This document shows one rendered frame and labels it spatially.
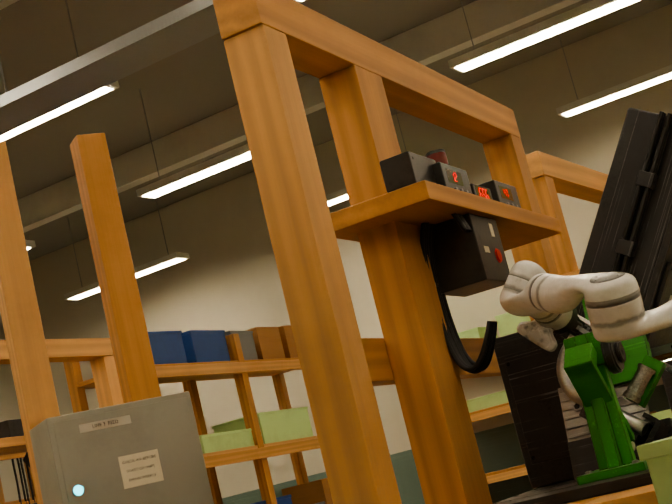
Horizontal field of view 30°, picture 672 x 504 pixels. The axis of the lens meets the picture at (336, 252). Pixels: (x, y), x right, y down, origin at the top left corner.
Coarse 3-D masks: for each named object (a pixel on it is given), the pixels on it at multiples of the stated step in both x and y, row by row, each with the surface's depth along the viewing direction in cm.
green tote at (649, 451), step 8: (664, 440) 146; (640, 448) 148; (648, 448) 148; (656, 448) 147; (664, 448) 146; (640, 456) 148; (648, 456) 148; (656, 456) 147; (664, 456) 147; (648, 464) 148; (656, 464) 147; (664, 464) 147; (656, 472) 147; (664, 472) 147; (656, 480) 147; (664, 480) 147; (656, 488) 147; (664, 488) 147; (656, 496) 148; (664, 496) 147
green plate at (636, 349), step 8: (584, 304) 267; (584, 312) 267; (640, 336) 259; (624, 344) 260; (632, 344) 259; (640, 344) 258; (648, 344) 265; (632, 352) 259; (640, 352) 258; (648, 352) 257; (632, 360) 258; (640, 360) 257; (624, 368) 258; (632, 368) 258; (616, 376) 259; (624, 376) 258; (632, 376) 257; (616, 384) 258
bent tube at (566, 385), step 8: (584, 320) 262; (568, 336) 264; (560, 352) 263; (560, 360) 262; (560, 368) 262; (560, 376) 261; (560, 384) 261; (568, 384) 260; (568, 392) 259; (576, 392) 258; (576, 400) 258; (624, 416) 252; (632, 416) 251; (632, 424) 250; (640, 424) 250; (648, 424) 251; (640, 432) 249
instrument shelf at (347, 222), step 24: (408, 192) 248; (432, 192) 248; (456, 192) 261; (336, 216) 255; (360, 216) 252; (384, 216) 252; (408, 216) 258; (432, 216) 264; (504, 216) 286; (528, 216) 303; (504, 240) 316; (528, 240) 325
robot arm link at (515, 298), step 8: (512, 280) 236; (520, 280) 235; (504, 288) 237; (512, 288) 235; (520, 288) 234; (528, 288) 229; (504, 296) 235; (512, 296) 233; (520, 296) 231; (528, 296) 229; (504, 304) 236; (512, 304) 234; (520, 304) 232; (528, 304) 230; (512, 312) 236; (520, 312) 235; (528, 312) 234; (536, 312) 233
